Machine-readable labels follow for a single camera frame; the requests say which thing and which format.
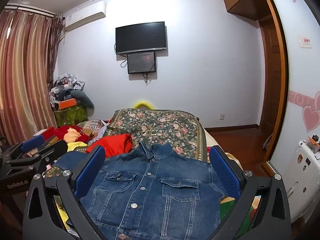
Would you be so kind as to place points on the dark floral bed quilt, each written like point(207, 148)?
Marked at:
point(180, 129)

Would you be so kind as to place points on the grey neck pillow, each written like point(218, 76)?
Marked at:
point(80, 95)

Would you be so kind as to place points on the orange shoe box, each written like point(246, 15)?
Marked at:
point(67, 103)

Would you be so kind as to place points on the clutter pile of clothes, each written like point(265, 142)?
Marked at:
point(63, 86)

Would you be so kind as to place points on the yellow plastic chair back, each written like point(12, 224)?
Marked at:
point(143, 105)

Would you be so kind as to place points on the white wall air conditioner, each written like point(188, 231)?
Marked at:
point(85, 16)

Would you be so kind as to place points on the green patterned storage box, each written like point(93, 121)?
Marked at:
point(70, 116)

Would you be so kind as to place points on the beige colourful plush blanket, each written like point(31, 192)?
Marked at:
point(241, 144)

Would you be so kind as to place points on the red plush toy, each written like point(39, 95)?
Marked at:
point(67, 133)

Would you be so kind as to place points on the striped pink brown curtain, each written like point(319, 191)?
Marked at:
point(29, 44)

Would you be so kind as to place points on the white sliding wardrobe door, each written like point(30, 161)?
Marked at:
point(301, 119)

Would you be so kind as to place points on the white stickered suitcase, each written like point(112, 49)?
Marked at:
point(301, 179)

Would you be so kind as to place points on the red folded garment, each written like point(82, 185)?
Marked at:
point(114, 145)

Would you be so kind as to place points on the brown wooden wardrobe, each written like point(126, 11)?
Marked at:
point(259, 10)

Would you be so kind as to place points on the yellow cloth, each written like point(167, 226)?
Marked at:
point(73, 145)

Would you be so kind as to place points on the large black wall television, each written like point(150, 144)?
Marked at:
point(141, 37)

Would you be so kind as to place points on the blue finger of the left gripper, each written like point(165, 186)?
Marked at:
point(32, 143)

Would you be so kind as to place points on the small black wall monitor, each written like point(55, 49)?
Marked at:
point(139, 63)

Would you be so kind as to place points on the blue denim jacket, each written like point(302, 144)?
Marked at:
point(155, 193)

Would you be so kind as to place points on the brown wooden door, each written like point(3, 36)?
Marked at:
point(272, 76)

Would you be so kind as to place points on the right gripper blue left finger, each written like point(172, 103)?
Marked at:
point(86, 171)

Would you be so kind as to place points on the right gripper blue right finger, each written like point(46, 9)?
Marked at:
point(226, 170)

